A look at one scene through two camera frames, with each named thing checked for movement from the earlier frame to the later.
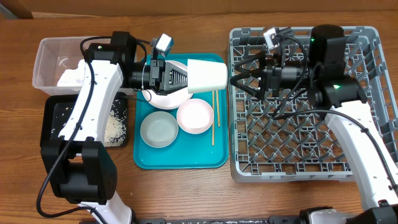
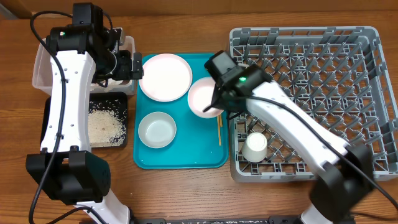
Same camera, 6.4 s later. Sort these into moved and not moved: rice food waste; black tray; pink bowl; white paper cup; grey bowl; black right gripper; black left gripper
Moved: white paper cup; pink bowl; black left gripper; black right gripper
Not moved: grey bowl; rice food waste; black tray
